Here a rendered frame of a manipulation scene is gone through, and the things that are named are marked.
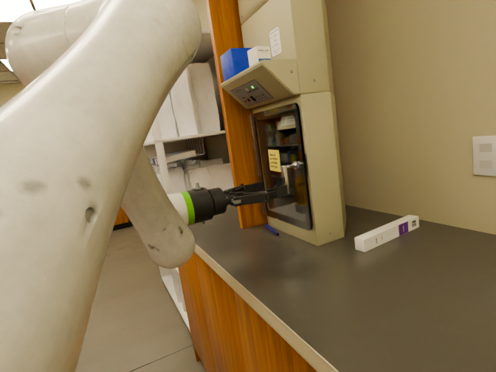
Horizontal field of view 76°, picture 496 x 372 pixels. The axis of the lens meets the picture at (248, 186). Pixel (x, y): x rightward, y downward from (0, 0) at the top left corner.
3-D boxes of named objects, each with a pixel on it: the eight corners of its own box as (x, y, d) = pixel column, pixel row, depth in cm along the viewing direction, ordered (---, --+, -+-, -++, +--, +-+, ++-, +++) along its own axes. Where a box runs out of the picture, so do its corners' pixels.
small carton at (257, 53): (262, 70, 101) (260, 51, 100) (271, 66, 97) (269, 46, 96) (249, 71, 99) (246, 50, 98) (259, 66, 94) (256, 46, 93)
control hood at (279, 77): (252, 108, 121) (247, 81, 119) (300, 94, 92) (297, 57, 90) (224, 111, 116) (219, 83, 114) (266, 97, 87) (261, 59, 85)
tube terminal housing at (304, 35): (317, 211, 139) (296, 26, 126) (375, 226, 110) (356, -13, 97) (268, 226, 128) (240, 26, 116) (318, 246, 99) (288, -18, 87)
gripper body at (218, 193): (212, 191, 84) (243, 184, 88) (202, 188, 92) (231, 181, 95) (216, 218, 85) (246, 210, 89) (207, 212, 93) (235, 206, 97)
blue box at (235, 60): (248, 80, 117) (245, 55, 115) (260, 74, 108) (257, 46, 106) (224, 82, 113) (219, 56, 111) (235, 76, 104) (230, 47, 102)
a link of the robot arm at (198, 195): (188, 223, 91) (197, 230, 83) (181, 184, 89) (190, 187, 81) (208, 218, 94) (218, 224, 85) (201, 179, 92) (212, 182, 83)
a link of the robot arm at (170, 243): (125, 105, 60) (67, 130, 58) (136, 123, 51) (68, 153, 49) (193, 233, 82) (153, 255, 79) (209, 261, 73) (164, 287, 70)
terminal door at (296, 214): (266, 214, 127) (252, 114, 120) (313, 231, 99) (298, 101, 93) (265, 215, 126) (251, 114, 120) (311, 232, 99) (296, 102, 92)
